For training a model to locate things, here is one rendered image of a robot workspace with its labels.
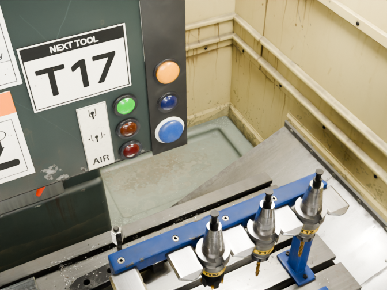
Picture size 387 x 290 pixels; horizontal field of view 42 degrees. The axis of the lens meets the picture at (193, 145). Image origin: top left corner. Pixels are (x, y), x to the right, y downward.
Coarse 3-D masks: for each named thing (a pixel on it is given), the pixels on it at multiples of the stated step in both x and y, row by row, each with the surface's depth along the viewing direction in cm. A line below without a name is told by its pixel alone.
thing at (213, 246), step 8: (208, 224) 88; (208, 232) 88; (216, 232) 88; (208, 240) 89; (216, 240) 89; (208, 248) 90; (216, 248) 90; (224, 248) 92; (208, 256) 91; (216, 256) 91
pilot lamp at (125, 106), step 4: (124, 100) 51; (128, 100) 51; (132, 100) 52; (120, 104) 51; (124, 104) 51; (128, 104) 52; (132, 104) 52; (120, 108) 51; (124, 108) 52; (128, 108) 52; (132, 108) 52; (120, 112) 52; (124, 112) 52; (128, 112) 52
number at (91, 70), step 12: (108, 48) 47; (72, 60) 46; (84, 60) 47; (96, 60) 47; (108, 60) 48; (120, 60) 48; (72, 72) 47; (84, 72) 47; (96, 72) 48; (108, 72) 49; (120, 72) 49; (72, 84) 48; (84, 84) 48; (96, 84) 49; (108, 84) 49
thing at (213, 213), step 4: (212, 212) 86; (216, 212) 86; (212, 216) 86; (216, 216) 85; (212, 220) 87; (216, 220) 87; (212, 224) 87; (216, 224) 87; (212, 228) 88; (216, 228) 88
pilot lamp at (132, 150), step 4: (132, 144) 56; (136, 144) 56; (128, 148) 56; (132, 148) 56; (136, 148) 56; (124, 152) 56; (128, 152) 56; (132, 152) 56; (136, 152) 56; (124, 156) 56; (128, 156) 56; (132, 156) 57
